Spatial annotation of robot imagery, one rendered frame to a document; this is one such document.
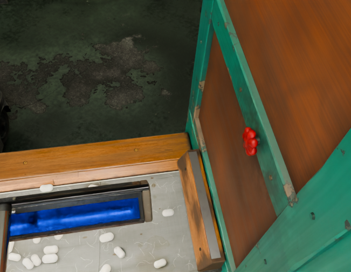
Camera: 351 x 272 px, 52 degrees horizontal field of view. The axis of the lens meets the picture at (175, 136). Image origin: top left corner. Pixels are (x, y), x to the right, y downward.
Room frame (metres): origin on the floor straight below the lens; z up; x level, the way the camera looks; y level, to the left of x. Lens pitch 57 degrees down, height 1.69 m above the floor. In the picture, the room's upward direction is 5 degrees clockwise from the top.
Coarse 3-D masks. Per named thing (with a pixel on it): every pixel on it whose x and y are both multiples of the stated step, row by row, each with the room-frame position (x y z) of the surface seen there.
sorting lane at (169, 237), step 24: (24, 192) 0.39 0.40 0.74; (168, 192) 0.43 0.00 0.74; (168, 216) 0.36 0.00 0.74; (24, 240) 0.26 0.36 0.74; (48, 240) 0.26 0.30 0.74; (72, 240) 0.27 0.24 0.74; (96, 240) 0.27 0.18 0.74; (120, 240) 0.28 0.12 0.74; (144, 240) 0.29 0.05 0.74; (168, 240) 0.29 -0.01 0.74; (48, 264) 0.20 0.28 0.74; (72, 264) 0.21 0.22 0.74; (96, 264) 0.21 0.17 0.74; (120, 264) 0.22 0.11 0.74; (144, 264) 0.22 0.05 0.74; (168, 264) 0.23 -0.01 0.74; (192, 264) 0.24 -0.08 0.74
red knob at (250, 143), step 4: (248, 128) 0.31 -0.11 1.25; (244, 132) 0.31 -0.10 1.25; (248, 132) 0.30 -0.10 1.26; (252, 132) 0.30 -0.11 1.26; (244, 136) 0.30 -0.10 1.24; (248, 136) 0.29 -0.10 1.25; (252, 136) 0.29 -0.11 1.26; (244, 140) 0.29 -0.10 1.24; (248, 140) 0.29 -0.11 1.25; (252, 140) 0.28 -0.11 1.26; (256, 140) 0.29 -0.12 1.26; (244, 144) 0.29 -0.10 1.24; (248, 144) 0.29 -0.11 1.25; (252, 144) 0.28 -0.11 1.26; (256, 144) 0.28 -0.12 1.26; (248, 148) 0.28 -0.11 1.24; (252, 148) 0.28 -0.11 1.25; (256, 148) 0.28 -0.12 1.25; (248, 152) 0.28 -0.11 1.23; (252, 152) 0.27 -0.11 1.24; (256, 152) 0.28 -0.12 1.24
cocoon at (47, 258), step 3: (45, 255) 0.22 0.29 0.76; (48, 255) 0.22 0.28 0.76; (51, 255) 0.22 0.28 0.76; (54, 255) 0.22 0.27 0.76; (42, 258) 0.21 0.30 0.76; (45, 258) 0.21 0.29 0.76; (48, 258) 0.21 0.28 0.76; (51, 258) 0.21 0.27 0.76; (54, 258) 0.21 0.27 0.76; (57, 258) 0.22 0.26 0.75; (45, 261) 0.21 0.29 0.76; (48, 261) 0.21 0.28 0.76; (51, 261) 0.21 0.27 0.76; (54, 261) 0.21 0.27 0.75
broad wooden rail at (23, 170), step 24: (96, 144) 0.55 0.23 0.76; (120, 144) 0.55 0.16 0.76; (144, 144) 0.56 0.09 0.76; (168, 144) 0.57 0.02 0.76; (0, 168) 0.44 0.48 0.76; (24, 168) 0.45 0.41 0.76; (48, 168) 0.45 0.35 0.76; (72, 168) 0.46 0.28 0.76; (96, 168) 0.47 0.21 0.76; (120, 168) 0.48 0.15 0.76; (144, 168) 0.49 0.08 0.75; (168, 168) 0.50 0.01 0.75; (0, 192) 0.38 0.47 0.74
